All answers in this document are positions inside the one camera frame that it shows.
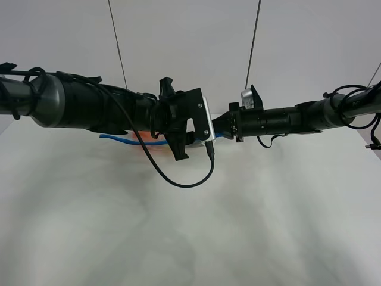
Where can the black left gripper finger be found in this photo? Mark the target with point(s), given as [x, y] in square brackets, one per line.
[177, 143]

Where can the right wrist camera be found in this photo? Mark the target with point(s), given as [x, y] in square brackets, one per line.
[251, 99]

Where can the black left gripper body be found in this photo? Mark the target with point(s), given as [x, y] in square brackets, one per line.
[172, 119]

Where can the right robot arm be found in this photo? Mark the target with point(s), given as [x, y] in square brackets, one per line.
[335, 110]

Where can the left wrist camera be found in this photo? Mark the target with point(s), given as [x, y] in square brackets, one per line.
[193, 105]

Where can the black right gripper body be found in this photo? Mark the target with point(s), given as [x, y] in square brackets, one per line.
[229, 124]

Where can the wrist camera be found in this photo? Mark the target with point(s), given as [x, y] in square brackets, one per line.
[251, 99]
[193, 105]

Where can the orange fruit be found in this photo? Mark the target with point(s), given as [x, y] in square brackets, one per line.
[151, 143]

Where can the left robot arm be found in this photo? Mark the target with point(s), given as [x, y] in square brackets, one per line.
[59, 100]

